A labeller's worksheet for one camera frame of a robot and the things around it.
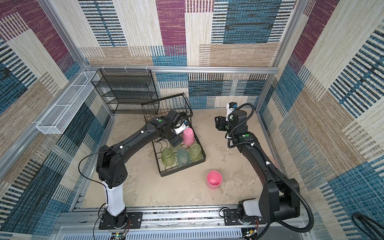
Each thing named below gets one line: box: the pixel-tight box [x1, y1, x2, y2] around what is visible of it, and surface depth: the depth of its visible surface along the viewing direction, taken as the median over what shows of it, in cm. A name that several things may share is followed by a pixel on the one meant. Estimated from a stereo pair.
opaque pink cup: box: [206, 170, 223, 190], surface depth 86 cm
